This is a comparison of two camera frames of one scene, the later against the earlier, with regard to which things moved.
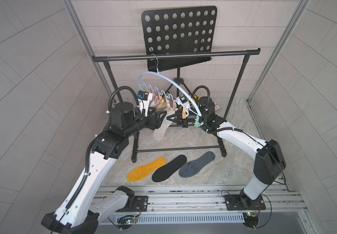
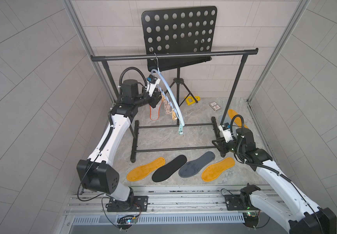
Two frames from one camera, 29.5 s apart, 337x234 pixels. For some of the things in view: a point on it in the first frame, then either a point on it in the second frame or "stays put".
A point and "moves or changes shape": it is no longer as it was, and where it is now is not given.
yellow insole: x=141 y=171 stays put
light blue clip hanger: x=167 y=100 moves or changes shape
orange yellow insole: x=159 y=133 → x=212 y=172
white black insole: x=168 y=169 stays put
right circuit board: x=251 y=219 stays put
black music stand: x=178 y=30 stays put
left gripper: x=156 y=123 → x=153 y=101
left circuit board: x=125 y=222 stays put
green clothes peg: x=196 y=123 → x=180 y=130
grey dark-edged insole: x=192 y=167 stays put
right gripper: x=185 y=122 → x=221 y=149
